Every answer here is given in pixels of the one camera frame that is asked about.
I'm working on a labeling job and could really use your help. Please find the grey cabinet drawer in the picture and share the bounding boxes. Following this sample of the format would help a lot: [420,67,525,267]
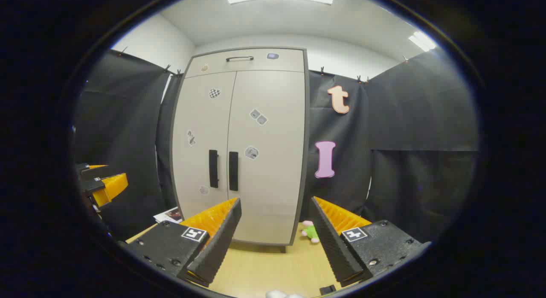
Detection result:
[184,48,305,79]

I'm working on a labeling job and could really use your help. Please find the green plush toy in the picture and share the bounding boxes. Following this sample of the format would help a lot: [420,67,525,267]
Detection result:
[301,220,320,244]

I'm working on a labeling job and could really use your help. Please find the black door handle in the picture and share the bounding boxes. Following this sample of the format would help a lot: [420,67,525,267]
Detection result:
[229,151,239,192]
[209,149,219,189]

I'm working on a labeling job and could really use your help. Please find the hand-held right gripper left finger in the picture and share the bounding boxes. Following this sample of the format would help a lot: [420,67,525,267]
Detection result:
[122,197,242,288]

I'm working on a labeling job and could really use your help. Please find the grey double-door shoe cabinet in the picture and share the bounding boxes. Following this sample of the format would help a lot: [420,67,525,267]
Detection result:
[170,46,310,253]

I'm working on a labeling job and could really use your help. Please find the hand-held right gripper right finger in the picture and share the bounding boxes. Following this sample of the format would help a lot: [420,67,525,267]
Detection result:
[308,196,431,289]

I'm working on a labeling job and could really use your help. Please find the grey shoe cabinet door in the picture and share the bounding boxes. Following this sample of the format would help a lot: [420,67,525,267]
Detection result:
[171,71,237,222]
[227,70,306,245]

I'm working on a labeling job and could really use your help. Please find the black backdrop cloth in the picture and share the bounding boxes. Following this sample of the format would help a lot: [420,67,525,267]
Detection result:
[73,48,479,243]

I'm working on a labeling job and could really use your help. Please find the small ceiling light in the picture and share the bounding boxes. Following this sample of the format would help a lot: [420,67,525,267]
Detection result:
[408,31,437,52]

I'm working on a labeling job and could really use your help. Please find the white printed booklet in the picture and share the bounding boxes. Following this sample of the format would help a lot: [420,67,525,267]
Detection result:
[154,207,184,224]

